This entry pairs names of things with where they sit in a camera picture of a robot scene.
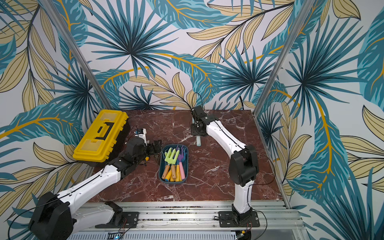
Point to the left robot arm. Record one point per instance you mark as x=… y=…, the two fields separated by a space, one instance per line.
x=57 y=216

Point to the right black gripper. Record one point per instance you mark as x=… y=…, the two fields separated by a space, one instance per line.
x=198 y=131

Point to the left aluminium corner post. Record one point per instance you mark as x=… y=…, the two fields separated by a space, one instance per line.
x=59 y=22

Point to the purple small rake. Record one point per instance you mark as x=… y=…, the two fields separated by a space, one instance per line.
x=181 y=158

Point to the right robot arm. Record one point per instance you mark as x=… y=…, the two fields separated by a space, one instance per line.
x=243 y=169

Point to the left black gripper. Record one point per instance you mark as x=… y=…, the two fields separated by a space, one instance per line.
x=157 y=146

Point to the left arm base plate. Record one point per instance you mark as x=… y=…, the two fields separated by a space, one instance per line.
x=123 y=219

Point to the light blue fork pink handle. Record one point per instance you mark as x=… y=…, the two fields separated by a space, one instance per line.
x=198 y=141

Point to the aluminium corner post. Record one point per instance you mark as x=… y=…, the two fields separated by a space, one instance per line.
x=291 y=37
x=59 y=22

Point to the yellow plastic toolbox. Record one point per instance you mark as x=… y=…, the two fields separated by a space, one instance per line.
x=104 y=139

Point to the right aluminium corner post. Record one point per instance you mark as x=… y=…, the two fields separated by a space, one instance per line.
x=291 y=37

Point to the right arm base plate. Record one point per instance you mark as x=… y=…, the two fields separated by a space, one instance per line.
x=230 y=219

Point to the teal storage tray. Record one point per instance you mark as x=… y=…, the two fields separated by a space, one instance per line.
x=169 y=179

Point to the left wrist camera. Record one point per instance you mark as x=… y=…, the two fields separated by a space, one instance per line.
x=141 y=133

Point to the aluminium rail frame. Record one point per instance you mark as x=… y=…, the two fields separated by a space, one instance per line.
x=201 y=216

